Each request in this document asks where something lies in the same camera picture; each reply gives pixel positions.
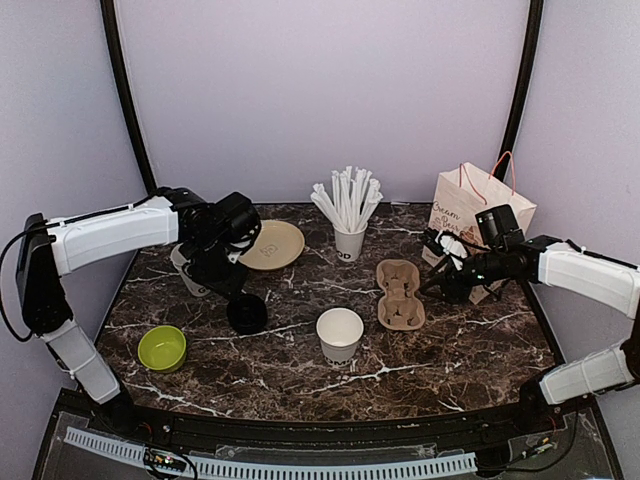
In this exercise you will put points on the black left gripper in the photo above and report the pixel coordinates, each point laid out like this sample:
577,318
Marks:
230,287

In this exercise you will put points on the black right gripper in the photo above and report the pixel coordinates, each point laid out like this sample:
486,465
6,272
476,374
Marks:
451,282

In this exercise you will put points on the white paper cups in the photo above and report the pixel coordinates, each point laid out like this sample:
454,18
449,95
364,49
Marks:
179,262

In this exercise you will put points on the black coffee cup lid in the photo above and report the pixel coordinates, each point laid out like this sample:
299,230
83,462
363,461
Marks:
247,314

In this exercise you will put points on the white paper coffee cup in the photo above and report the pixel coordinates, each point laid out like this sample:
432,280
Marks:
339,331

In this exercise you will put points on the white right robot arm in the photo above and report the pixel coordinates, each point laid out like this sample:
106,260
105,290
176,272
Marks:
592,302

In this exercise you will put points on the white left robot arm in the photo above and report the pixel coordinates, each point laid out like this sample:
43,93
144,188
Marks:
51,249

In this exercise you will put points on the brown pulp cup carrier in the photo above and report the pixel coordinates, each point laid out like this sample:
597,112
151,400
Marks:
399,309

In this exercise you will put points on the beige bear plate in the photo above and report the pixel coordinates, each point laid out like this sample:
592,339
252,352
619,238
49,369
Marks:
279,244

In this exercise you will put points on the cream bear paper bag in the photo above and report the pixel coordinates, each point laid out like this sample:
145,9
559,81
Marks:
461,194

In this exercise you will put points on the white paper straw cup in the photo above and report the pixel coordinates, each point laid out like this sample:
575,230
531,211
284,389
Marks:
349,244

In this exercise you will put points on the paper wrapped straw far right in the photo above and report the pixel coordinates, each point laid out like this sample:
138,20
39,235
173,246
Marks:
372,199

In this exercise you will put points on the green plastic bowl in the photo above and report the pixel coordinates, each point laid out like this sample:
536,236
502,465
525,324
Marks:
163,349

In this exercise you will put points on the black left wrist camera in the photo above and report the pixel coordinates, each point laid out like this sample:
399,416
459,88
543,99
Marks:
239,218

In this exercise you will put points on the white perforated cable rail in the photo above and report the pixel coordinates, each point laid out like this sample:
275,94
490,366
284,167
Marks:
253,463

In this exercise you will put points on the black left frame post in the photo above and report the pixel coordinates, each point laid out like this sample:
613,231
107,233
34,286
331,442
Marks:
123,88

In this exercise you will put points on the black corner frame post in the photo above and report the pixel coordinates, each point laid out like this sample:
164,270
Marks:
525,70

